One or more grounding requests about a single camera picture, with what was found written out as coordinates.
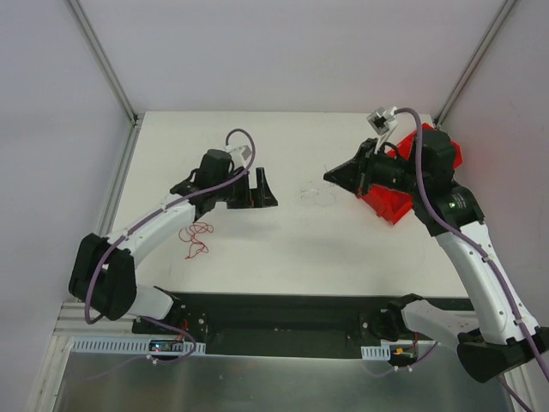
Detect thin red wire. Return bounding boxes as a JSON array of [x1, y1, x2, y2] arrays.
[[178, 221, 214, 261]]

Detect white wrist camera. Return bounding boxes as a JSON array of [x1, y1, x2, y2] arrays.
[[367, 106, 397, 153], [225, 145, 252, 169]]

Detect right aluminium frame post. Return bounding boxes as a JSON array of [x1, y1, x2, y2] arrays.
[[433, 0, 521, 128]]

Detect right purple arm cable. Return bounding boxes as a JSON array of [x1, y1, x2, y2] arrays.
[[394, 106, 549, 412]]

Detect red plastic bin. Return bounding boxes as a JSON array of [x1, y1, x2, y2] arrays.
[[358, 122, 465, 226]]

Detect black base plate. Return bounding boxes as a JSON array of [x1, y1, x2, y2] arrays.
[[130, 291, 434, 357]]

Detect left white cable duct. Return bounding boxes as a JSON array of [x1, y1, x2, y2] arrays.
[[71, 336, 206, 357]]

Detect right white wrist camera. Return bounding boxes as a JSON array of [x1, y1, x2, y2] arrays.
[[367, 106, 397, 153]]

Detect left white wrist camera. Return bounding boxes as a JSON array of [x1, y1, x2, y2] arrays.
[[225, 145, 252, 169]]

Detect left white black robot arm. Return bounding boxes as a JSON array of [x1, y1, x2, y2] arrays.
[[69, 147, 278, 334]]

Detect left aluminium frame post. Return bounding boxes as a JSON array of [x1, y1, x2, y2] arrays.
[[63, 0, 140, 126]]

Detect white cable duct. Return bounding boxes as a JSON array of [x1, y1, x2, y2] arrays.
[[71, 336, 206, 357], [360, 343, 391, 361]]

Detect aluminium frame post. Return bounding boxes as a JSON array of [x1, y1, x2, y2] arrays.
[[63, 0, 140, 126], [433, 0, 521, 128]]

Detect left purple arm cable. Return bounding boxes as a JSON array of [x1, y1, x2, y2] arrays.
[[83, 128, 259, 325]]

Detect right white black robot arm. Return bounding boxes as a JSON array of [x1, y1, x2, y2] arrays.
[[323, 130, 548, 383]]

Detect right white cable duct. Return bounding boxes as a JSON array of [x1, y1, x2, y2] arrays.
[[360, 343, 391, 361]]

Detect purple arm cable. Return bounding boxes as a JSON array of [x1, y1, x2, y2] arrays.
[[394, 106, 549, 412], [83, 128, 259, 325]]

